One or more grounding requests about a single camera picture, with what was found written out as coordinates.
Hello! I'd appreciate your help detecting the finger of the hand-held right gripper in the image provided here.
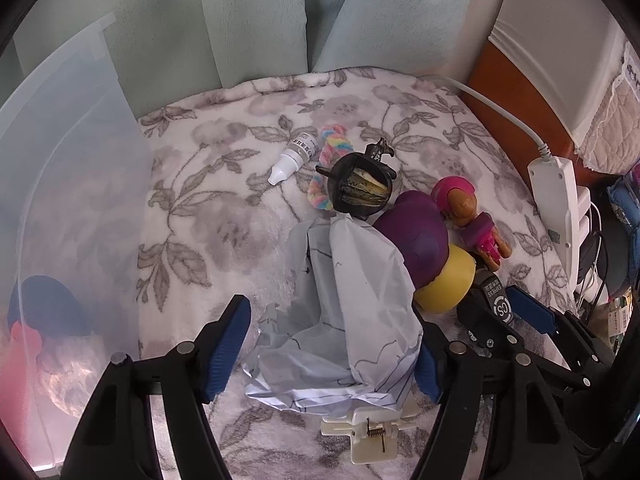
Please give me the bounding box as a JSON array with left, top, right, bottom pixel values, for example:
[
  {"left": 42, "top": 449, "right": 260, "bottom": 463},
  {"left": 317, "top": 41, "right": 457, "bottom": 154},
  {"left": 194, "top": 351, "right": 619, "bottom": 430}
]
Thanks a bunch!
[
  {"left": 506, "top": 286, "right": 620, "bottom": 387},
  {"left": 456, "top": 291, "right": 527, "bottom": 356}
]

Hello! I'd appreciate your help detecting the pale blue paper bag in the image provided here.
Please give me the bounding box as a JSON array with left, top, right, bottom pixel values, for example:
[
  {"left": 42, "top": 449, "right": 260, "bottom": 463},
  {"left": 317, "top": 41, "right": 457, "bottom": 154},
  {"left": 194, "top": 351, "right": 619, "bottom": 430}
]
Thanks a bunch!
[{"left": 244, "top": 212, "right": 423, "bottom": 416}]

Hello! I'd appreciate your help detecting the pink dog figure toy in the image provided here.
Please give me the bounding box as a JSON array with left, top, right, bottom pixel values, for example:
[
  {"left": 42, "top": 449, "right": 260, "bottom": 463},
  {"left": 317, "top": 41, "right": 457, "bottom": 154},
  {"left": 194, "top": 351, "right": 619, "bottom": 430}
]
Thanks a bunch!
[{"left": 431, "top": 176, "right": 513, "bottom": 268}]

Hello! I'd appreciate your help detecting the blue quilted cloth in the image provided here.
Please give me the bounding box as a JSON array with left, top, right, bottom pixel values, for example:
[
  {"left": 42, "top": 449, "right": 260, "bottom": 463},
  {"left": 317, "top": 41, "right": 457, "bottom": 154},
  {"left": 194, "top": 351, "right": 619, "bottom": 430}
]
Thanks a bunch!
[{"left": 607, "top": 160, "right": 640, "bottom": 231}]

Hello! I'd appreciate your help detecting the clear plastic storage container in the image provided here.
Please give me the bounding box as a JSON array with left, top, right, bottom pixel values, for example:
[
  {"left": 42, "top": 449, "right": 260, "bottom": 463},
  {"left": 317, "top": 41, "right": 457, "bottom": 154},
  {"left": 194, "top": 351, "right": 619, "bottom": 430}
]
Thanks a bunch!
[{"left": 0, "top": 12, "right": 156, "bottom": 480}]

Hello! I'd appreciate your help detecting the small white dropper bottle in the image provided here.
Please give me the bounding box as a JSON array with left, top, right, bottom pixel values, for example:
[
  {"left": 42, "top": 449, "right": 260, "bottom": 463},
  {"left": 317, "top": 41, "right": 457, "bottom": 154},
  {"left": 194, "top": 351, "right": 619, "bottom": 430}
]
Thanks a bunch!
[{"left": 267, "top": 132, "right": 321, "bottom": 187}]

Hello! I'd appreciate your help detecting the yellow purple plush toy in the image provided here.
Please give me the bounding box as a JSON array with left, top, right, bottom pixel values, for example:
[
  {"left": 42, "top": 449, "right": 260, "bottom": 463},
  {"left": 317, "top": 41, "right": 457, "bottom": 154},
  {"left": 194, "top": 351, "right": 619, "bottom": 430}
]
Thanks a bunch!
[{"left": 372, "top": 190, "right": 476, "bottom": 316}]

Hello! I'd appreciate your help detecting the white power strip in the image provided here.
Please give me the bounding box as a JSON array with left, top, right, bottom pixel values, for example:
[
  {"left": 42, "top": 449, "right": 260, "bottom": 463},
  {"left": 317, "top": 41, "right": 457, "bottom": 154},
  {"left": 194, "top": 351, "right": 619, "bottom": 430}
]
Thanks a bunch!
[{"left": 529, "top": 156, "right": 586, "bottom": 281}]

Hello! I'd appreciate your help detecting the white appliance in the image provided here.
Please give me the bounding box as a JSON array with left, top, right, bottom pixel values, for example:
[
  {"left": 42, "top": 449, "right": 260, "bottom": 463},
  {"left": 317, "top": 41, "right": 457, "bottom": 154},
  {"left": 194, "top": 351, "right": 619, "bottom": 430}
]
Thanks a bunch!
[{"left": 487, "top": 0, "right": 631, "bottom": 148}]

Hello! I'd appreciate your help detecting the white plastic clip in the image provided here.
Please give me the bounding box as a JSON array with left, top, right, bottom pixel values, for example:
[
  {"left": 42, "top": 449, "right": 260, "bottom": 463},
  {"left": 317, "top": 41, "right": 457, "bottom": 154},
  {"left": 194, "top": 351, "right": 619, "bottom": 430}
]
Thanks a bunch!
[{"left": 320, "top": 400, "right": 418, "bottom": 468}]

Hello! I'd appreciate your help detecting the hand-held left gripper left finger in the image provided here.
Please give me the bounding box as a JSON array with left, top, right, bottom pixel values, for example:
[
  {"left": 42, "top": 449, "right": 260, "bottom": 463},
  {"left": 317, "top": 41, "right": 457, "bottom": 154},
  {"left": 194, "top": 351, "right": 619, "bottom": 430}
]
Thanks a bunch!
[{"left": 60, "top": 294, "right": 252, "bottom": 480}]

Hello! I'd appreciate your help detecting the pale green curtain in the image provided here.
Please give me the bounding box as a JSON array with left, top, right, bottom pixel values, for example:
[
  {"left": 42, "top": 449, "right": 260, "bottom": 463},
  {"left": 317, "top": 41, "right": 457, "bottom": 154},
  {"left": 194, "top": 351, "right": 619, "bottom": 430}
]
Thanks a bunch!
[{"left": 0, "top": 0, "right": 511, "bottom": 126}]

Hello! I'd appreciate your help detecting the rainbow pipe cleaner ring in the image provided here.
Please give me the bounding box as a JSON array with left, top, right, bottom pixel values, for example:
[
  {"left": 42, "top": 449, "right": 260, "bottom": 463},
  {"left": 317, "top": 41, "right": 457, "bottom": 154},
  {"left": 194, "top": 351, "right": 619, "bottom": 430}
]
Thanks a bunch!
[{"left": 307, "top": 125, "right": 353, "bottom": 213}]

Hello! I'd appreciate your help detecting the grey floral blanket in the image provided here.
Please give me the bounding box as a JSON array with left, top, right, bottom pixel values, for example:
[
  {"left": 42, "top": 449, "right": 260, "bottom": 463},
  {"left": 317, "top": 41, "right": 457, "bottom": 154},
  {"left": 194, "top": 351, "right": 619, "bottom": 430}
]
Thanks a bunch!
[{"left": 135, "top": 67, "right": 583, "bottom": 480}]

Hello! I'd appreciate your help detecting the black plastic toy hand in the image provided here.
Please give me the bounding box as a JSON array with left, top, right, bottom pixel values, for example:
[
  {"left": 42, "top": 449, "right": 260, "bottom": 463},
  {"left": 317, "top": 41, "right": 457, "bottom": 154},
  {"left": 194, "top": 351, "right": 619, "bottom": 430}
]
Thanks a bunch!
[{"left": 315, "top": 137, "right": 398, "bottom": 221}]

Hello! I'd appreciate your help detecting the pink hair clip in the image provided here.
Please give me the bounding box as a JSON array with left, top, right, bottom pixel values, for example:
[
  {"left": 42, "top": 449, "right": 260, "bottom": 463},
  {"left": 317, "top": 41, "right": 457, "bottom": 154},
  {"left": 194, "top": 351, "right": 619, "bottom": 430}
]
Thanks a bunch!
[{"left": 0, "top": 322, "right": 43, "bottom": 411}]

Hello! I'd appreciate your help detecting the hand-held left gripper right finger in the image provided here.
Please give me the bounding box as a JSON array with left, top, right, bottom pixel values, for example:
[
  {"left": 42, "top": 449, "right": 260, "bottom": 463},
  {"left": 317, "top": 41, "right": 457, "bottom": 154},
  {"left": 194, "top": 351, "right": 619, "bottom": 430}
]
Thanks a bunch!
[{"left": 410, "top": 329, "right": 585, "bottom": 480}]

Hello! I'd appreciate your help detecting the white plug adapter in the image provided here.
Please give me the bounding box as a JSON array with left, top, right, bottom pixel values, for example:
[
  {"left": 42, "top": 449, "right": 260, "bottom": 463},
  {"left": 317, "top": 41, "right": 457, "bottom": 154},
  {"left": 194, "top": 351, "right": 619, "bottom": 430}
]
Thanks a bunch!
[{"left": 575, "top": 185, "right": 603, "bottom": 241}]

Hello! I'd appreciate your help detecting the navy blue cap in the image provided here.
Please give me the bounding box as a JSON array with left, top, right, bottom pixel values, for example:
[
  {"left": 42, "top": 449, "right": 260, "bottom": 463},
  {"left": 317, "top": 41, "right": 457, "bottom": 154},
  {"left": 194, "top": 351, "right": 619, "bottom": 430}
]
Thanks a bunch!
[{"left": 7, "top": 275, "right": 93, "bottom": 341}]

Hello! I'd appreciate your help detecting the white power cable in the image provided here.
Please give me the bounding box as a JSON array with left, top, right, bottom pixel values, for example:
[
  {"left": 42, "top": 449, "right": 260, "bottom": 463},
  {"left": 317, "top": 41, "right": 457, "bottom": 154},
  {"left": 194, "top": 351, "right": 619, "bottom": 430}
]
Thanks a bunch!
[{"left": 445, "top": 76, "right": 551, "bottom": 158}]

